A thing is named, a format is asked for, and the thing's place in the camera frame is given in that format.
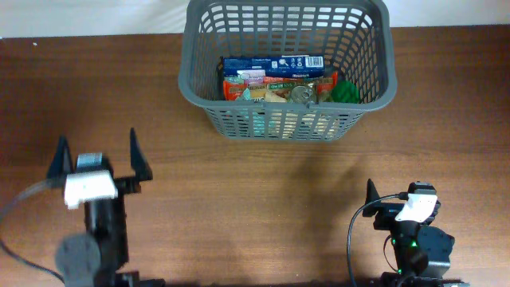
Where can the orange spaghetti packet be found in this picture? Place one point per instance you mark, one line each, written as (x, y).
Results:
(278, 88)

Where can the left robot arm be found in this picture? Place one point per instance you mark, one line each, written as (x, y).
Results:
(95, 257)

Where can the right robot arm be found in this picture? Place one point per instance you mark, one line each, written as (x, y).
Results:
(421, 250)

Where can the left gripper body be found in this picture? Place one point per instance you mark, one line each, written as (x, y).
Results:
(127, 185)

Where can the mint green packet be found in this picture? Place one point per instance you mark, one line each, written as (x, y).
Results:
(258, 116)

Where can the green lidded glass jar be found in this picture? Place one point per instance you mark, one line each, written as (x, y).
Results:
(345, 92)

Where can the blue pasta box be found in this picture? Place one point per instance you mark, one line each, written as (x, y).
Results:
(301, 66)

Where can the silver tin can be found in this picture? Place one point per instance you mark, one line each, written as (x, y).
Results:
(302, 94)

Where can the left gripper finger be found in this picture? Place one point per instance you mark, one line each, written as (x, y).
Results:
(62, 164)
(139, 164)

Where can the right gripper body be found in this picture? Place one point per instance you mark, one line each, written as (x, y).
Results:
(387, 214)

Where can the grey plastic basket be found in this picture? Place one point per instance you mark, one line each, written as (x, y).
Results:
(353, 36)

